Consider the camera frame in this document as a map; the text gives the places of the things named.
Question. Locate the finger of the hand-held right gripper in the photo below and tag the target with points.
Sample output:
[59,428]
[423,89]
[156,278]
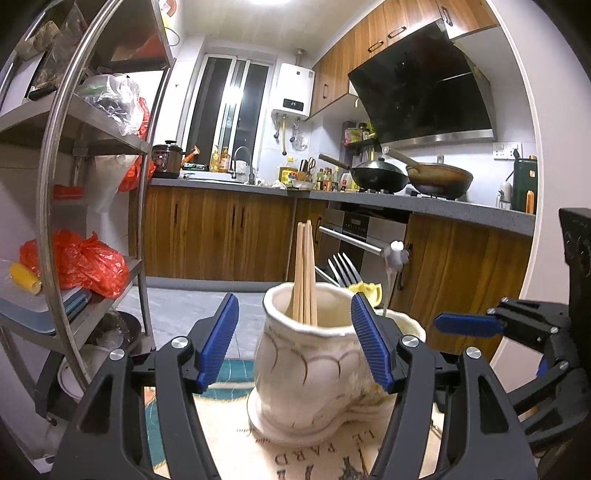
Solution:
[554,378]
[466,323]

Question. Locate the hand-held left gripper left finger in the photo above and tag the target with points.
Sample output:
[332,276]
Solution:
[217,344]

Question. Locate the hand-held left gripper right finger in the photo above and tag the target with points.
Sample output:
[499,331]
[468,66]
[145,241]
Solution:
[373,344]

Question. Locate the silver fork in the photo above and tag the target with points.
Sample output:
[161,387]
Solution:
[345,277]

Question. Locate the cream ceramic utensil holder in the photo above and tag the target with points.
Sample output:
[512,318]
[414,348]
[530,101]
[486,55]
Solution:
[295,369]

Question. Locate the wooden chopstick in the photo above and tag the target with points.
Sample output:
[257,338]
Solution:
[301,302]
[295,295]
[307,277]

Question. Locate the yellow green plastic utensil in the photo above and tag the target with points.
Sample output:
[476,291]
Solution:
[367,291]

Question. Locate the black pot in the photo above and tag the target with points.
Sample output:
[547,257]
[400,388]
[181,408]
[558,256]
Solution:
[129,325]

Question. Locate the white hanging hook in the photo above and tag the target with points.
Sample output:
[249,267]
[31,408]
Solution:
[397,256]

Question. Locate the wooden base cabinets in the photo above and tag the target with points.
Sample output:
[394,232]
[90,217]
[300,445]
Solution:
[207,240]

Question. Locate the green kettle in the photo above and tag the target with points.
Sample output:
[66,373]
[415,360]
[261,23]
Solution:
[524,184]

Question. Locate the grey kitchen countertop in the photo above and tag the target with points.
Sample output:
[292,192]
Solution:
[461,212]

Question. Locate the small white bottle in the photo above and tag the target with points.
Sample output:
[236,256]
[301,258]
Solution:
[505,194]

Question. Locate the stainless built-in oven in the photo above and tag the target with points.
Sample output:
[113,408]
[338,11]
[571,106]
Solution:
[360,226]

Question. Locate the white plates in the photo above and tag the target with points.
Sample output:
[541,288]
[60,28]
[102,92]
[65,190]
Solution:
[87,364]

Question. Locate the brown wok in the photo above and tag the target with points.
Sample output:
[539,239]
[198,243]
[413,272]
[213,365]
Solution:
[443,177]

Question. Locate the large red plastic bag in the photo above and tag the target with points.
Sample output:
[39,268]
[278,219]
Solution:
[78,263]

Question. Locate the black wok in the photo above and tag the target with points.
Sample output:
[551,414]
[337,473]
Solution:
[378,177]

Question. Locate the row of condiment bottles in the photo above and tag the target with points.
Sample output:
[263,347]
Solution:
[328,180]

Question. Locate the black kitchen faucet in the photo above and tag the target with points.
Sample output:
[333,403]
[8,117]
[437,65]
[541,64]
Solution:
[233,173]

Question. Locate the stack of flat trays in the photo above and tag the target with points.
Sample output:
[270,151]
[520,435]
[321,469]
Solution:
[41,314]

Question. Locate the knife and scissors block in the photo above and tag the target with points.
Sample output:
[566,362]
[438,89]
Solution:
[304,174]

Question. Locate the yellow oil bottle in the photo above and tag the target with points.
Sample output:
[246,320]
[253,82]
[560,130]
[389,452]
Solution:
[214,160]
[225,160]

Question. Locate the large cooking oil bottle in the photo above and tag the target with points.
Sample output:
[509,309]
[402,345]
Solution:
[288,174]

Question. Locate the hanging red plastic bag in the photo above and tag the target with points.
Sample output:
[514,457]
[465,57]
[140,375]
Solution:
[136,173]

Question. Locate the dark red pressure cooker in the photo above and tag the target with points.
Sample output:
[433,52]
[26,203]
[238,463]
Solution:
[165,161]

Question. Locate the white plastic bag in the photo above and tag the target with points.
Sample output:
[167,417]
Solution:
[106,184]

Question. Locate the yellow corn cob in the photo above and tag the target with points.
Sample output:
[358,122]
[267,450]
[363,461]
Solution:
[25,276]

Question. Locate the small spice shelf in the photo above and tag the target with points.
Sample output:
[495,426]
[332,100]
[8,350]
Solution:
[358,134]

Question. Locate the red packet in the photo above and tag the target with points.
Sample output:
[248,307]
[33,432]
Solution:
[67,191]

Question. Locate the black range hood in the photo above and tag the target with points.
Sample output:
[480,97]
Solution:
[415,87]

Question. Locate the white water heater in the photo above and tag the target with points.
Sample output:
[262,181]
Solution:
[295,87]

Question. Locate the clear plastic bags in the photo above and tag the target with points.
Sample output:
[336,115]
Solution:
[111,97]

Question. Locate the steel shelf rack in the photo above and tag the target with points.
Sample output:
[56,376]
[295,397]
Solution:
[55,120]

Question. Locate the bags of dried goods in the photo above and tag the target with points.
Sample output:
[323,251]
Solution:
[51,60]

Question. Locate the ceiling light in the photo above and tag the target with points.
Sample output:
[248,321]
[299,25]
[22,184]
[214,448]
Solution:
[270,2]

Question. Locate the wall power outlet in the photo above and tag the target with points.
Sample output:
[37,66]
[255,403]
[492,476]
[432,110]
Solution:
[505,151]

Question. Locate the wooden wall cabinets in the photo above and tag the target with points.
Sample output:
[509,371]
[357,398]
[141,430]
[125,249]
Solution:
[369,41]

